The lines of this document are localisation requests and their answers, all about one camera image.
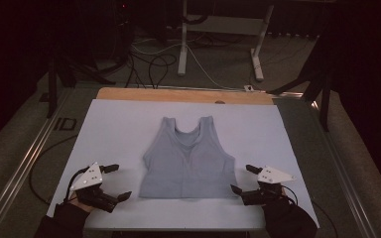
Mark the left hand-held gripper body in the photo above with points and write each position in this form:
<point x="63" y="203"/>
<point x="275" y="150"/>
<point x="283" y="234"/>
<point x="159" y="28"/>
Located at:
<point x="89" y="177"/>

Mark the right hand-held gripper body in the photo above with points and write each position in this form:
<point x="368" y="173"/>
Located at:
<point x="273" y="177"/>

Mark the grey tank top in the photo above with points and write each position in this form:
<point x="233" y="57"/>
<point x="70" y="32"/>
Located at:
<point x="187" y="162"/>

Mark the person's right hand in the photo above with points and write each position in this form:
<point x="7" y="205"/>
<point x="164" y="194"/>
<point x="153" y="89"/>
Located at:
<point x="278" y="195"/>

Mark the person's left hand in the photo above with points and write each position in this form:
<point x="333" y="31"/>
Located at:
<point x="81" y="206"/>

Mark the white table sheet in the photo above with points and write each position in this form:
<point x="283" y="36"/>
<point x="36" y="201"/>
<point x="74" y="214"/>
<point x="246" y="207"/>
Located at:
<point x="119" y="132"/>

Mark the white plug socket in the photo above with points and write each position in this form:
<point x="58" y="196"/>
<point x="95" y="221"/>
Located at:
<point x="248" y="88"/>

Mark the black tripod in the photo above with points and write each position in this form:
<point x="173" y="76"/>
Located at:
<point x="324" y="99"/>

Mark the black stand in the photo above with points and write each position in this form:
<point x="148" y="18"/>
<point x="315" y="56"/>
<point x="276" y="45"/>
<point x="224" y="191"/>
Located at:
<point x="52" y="89"/>

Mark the aluminium floor rail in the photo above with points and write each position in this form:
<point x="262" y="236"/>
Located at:
<point x="347" y="178"/>
<point x="278" y="95"/>
<point x="20" y="168"/>

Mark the white metal desk frame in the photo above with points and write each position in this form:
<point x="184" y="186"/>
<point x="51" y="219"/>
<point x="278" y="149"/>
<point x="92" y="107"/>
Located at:
<point x="218" y="24"/>

